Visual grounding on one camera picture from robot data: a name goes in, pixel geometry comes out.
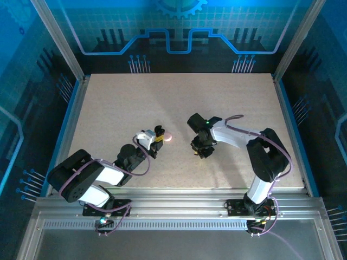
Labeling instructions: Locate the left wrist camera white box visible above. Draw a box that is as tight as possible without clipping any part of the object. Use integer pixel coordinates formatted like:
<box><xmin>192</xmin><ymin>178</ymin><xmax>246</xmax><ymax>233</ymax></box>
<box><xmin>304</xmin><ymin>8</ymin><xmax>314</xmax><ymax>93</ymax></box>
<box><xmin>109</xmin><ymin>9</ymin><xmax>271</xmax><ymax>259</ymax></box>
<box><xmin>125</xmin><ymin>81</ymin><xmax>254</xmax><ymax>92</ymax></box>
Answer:
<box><xmin>133</xmin><ymin>129</ymin><xmax>157</xmax><ymax>150</ymax></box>

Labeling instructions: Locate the small lit circuit board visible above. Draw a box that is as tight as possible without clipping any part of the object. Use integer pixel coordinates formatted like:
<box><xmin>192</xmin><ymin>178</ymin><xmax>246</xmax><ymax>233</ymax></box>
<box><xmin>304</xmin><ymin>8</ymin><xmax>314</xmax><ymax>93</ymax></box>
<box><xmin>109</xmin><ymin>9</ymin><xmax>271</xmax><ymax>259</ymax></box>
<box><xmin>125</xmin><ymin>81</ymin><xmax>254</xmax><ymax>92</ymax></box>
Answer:
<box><xmin>248</xmin><ymin>216</ymin><xmax>272</xmax><ymax>231</ymax></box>
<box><xmin>94</xmin><ymin>213</ymin><xmax>114</xmax><ymax>230</ymax></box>

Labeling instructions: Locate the grey metal cover panel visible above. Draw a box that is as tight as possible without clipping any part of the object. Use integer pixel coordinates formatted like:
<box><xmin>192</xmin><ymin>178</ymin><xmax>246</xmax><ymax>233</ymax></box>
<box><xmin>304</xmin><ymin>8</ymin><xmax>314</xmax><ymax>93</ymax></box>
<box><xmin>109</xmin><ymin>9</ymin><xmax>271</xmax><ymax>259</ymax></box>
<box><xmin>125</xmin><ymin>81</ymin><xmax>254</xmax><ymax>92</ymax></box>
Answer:
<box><xmin>16</xmin><ymin>211</ymin><xmax>344</xmax><ymax>260</ymax></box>

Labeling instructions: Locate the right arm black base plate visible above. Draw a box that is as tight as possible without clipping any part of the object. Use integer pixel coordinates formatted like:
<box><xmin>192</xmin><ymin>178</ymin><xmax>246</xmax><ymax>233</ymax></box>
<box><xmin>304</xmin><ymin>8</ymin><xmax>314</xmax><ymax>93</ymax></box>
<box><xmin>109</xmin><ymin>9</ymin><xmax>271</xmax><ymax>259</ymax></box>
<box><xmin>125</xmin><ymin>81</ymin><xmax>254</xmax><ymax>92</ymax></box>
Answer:
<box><xmin>224</xmin><ymin>199</ymin><xmax>277</xmax><ymax>217</ymax></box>

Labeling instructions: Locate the loose purple cable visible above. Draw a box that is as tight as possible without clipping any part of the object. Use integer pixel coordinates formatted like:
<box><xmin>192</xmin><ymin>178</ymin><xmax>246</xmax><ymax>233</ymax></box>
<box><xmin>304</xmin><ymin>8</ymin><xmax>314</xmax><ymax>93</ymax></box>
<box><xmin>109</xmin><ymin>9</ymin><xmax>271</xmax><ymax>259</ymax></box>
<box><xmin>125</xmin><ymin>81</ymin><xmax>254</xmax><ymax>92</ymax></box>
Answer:
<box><xmin>253</xmin><ymin>226</ymin><xmax>305</xmax><ymax>260</ymax></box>

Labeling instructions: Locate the slotted grey cable duct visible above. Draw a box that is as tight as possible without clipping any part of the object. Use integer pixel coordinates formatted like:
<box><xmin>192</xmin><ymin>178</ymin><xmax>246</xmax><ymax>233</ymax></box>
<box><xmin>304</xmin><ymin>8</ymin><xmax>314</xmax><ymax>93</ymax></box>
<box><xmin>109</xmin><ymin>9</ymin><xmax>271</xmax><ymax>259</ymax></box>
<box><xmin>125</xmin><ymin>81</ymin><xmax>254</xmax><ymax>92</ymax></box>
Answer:
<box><xmin>43</xmin><ymin>220</ymin><xmax>249</xmax><ymax>231</ymax></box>

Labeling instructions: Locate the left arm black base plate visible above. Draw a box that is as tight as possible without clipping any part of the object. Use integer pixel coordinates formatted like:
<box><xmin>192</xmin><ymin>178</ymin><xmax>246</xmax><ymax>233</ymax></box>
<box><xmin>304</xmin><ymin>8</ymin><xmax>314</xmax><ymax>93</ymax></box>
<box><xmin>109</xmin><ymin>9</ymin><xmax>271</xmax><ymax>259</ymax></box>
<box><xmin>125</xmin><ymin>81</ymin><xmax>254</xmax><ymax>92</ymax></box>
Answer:
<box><xmin>82</xmin><ymin>199</ymin><xmax>133</xmax><ymax>217</ymax></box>

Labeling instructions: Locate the aluminium frame post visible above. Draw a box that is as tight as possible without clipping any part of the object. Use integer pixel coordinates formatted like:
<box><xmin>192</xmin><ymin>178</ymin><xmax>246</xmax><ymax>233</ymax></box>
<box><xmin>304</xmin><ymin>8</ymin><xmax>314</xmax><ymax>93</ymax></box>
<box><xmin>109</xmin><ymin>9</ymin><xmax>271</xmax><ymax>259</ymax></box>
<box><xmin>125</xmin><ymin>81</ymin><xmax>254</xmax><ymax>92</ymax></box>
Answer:
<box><xmin>30</xmin><ymin>0</ymin><xmax>85</xmax><ymax>82</ymax></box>
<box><xmin>273</xmin><ymin>0</ymin><xmax>326</xmax><ymax>82</ymax></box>

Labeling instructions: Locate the aluminium mounting rail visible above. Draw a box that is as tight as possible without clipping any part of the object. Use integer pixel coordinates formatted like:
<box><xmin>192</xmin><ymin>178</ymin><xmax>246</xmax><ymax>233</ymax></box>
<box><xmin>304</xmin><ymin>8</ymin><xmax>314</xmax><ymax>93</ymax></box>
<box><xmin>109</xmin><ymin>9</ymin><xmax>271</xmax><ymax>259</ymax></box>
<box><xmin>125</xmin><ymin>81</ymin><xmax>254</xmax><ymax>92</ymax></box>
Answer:
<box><xmin>31</xmin><ymin>188</ymin><xmax>330</xmax><ymax>217</ymax></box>

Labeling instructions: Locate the aluminium table side rail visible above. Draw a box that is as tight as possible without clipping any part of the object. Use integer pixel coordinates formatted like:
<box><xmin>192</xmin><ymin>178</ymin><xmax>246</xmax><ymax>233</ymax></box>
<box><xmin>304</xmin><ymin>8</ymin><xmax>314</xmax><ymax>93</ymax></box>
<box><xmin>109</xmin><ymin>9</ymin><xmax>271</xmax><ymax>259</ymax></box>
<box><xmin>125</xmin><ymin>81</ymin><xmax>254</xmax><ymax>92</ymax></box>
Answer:
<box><xmin>272</xmin><ymin>73</ymin><xmax>320</xmax><ymax>197</ymax></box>
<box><xmin>44</xmin><ymin>75</ymin><xmax>92</xmax><ymax>197</ymax></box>

